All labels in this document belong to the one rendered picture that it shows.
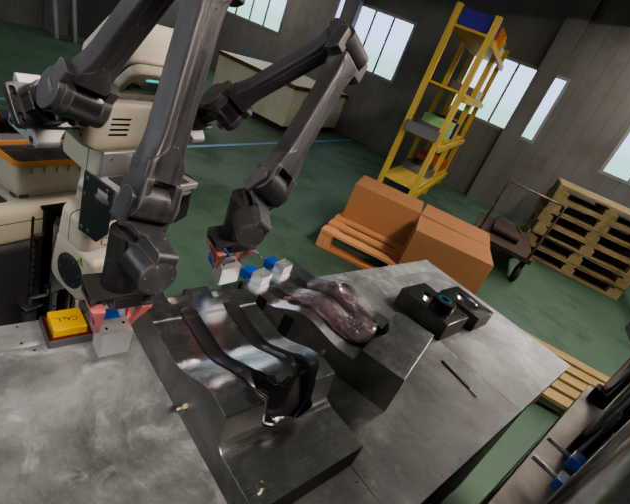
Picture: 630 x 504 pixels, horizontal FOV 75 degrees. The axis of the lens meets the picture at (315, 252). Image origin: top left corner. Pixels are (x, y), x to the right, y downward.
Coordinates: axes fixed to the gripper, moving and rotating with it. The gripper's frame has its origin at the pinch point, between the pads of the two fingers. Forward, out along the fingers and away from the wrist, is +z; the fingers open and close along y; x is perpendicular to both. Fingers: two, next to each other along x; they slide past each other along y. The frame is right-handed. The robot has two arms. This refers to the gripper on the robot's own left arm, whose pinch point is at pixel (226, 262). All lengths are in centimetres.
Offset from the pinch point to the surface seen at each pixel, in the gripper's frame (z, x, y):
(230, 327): 6.0, -13.9, -4.2
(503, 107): 83, 287, 678
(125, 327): -4.8, -14.1, -26.9
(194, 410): 4.0, -29.2, -19.2
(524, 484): 13, -74, 45
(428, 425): 13, -52, 32
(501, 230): 129, 75, 403
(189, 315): 6.0, -7.9, -11.3
